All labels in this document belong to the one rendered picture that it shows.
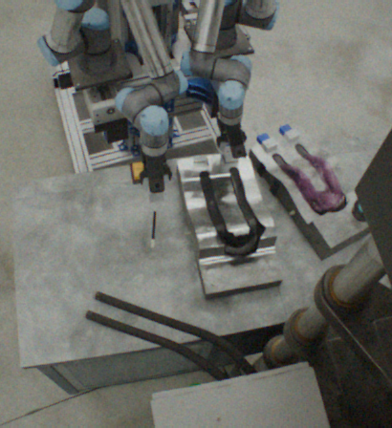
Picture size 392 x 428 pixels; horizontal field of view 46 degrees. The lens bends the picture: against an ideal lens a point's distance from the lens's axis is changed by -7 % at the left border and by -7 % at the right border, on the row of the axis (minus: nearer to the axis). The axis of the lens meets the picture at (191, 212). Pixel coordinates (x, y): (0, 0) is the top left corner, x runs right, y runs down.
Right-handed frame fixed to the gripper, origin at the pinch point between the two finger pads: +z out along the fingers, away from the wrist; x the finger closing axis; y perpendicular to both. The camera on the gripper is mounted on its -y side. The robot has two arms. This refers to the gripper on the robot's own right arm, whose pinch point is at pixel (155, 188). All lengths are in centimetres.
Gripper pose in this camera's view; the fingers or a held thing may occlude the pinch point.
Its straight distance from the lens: 163.0
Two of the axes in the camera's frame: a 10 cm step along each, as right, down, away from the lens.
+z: -0.6, 4.9, 8.7
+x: -9.8, 1.5, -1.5
